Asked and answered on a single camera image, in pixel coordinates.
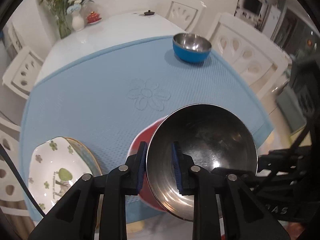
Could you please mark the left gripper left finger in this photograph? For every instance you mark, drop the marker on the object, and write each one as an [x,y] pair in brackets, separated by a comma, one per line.
[93,200]

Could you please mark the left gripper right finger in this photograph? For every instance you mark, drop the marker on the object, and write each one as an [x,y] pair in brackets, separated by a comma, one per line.
[224,206]

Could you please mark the larger white floral plate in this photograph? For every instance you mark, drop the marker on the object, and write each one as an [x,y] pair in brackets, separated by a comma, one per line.
[55,166]

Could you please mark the large round blue-patterned plate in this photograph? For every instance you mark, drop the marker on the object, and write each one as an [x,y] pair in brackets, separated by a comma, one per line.
[89,158]

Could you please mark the red steel bowl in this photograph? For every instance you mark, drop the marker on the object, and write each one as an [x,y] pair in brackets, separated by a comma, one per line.
[213,136]

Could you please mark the blue steel bowl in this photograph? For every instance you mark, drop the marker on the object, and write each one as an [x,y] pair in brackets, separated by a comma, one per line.
[191,48]

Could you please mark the near left white chair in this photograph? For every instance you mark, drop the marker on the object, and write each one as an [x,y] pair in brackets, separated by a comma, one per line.
[11,191]

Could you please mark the white chair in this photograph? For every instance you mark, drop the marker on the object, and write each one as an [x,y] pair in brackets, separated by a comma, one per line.
[248,51]
[185,14]
[11,191]
[22,73]

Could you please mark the near right white chair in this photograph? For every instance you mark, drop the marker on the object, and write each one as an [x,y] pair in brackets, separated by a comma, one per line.
[248,51]

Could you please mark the light blue table mat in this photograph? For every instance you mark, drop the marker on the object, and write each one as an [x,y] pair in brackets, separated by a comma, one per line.
[106,98]

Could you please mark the far left white chair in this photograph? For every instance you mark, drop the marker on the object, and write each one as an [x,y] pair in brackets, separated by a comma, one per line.
[22,73]

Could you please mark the far right white chair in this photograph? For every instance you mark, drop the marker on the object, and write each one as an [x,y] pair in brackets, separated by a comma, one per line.
[185,14]

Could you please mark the white flower vase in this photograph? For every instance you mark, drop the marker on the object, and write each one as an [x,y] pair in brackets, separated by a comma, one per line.
[77,21]

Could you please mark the red lidded cup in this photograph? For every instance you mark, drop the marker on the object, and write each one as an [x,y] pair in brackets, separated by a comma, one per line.
[93,18]

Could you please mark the small black lid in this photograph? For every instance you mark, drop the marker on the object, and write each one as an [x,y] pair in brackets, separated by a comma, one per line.
[149,13]

